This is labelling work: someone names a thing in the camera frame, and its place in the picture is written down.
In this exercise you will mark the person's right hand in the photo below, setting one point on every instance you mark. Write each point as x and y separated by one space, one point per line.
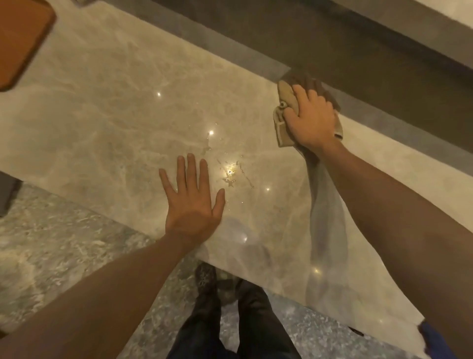
312 120

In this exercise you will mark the person's left hand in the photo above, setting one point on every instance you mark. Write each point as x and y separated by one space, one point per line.
190 212

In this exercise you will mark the person's right thumb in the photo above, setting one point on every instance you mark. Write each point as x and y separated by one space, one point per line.
289 117

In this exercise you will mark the person's left little finger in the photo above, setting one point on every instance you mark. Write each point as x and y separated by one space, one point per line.
167 185

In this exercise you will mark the person's left thumb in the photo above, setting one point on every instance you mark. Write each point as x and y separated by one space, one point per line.
219 203

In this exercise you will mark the person's left middle finger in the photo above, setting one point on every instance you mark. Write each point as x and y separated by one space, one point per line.
192 172

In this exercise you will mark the beige cleaning cloth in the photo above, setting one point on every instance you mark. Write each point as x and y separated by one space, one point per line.
286 97

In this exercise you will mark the person's right forearm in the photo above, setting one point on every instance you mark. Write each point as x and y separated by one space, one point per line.
399 222

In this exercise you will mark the person's left forearm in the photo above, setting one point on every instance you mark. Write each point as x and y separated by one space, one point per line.
99 299

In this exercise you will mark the dark shoe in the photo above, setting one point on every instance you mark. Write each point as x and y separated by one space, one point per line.
205 277

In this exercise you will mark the black trousers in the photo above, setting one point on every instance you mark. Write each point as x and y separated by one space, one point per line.
255 325

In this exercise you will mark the dark furniture piece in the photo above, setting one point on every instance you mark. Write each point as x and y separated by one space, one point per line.
8 194

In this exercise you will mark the orange wooden board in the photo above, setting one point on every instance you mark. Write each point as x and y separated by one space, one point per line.
20 39

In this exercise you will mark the blue garment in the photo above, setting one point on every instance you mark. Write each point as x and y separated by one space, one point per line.
439 342

